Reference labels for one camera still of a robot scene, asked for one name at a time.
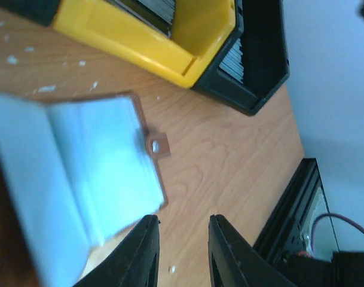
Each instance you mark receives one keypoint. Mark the dark grey card stack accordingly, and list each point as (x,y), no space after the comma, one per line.
(157,14)

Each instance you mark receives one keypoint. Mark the black bin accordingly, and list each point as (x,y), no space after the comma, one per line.
(41,12)
(260,26)

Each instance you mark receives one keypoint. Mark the black bin right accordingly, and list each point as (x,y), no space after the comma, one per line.
(260,26)

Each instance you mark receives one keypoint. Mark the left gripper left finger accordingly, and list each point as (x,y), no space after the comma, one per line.
(134,262)

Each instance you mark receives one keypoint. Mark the blue card stack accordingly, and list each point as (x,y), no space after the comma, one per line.
(232,62)

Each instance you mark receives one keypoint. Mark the yellow bin middle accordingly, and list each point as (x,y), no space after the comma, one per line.
(199,30)

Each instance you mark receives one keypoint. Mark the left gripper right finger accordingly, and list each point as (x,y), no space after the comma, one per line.
(233,262)

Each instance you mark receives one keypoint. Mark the brown leather card holder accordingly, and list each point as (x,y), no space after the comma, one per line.
(78,173)

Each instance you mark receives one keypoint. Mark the black aluminium frame rail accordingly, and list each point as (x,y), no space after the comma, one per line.
(294,233)

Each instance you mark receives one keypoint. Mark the black bin left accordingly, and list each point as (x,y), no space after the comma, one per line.
(41,12)

